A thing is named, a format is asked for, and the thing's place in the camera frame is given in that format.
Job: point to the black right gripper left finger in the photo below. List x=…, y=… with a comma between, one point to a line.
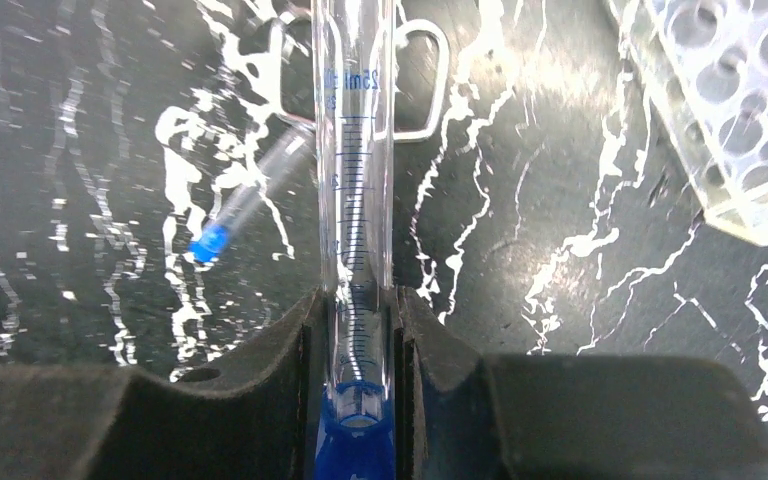
x=246, y=415

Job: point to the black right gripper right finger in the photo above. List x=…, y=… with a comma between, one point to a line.
x=462, y=414

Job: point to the blue base graduated cylinder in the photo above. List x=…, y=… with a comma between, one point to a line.
x=355, y=162

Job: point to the blue cap small vial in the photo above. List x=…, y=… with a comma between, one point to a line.
x=288, y=152

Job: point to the metal crucible tongs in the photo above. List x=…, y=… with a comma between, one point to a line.
x=338, y=77

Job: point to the clear plastic tube rack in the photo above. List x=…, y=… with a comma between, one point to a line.
x=705, y=66

